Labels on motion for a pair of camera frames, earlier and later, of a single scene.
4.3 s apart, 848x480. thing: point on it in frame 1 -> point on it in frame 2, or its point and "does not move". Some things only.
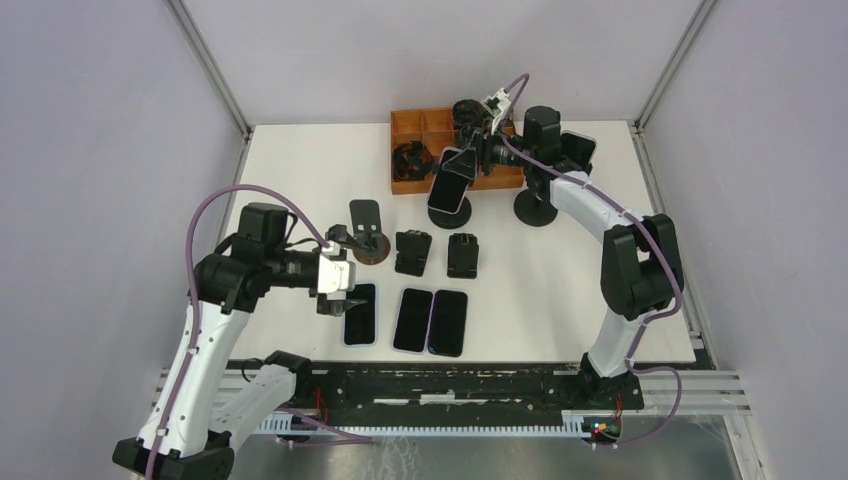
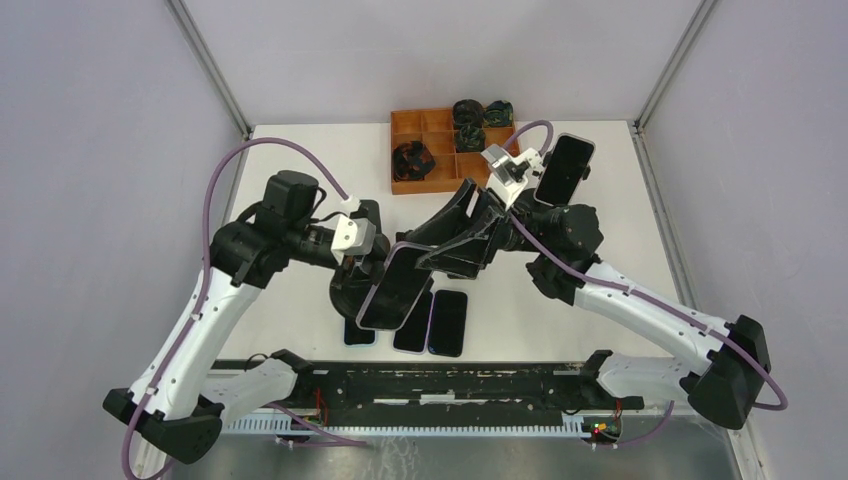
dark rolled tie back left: [468, 113] does not move
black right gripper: [465, 161] -> [471, 252]
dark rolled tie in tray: [412, 161] does not move
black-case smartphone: [448, 322] does not move
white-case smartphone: [449, 190] -> [396, 288]
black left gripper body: [324, 293] -> [353, 268]
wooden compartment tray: [435, 128] does not move
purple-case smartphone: [412, 329] does not move
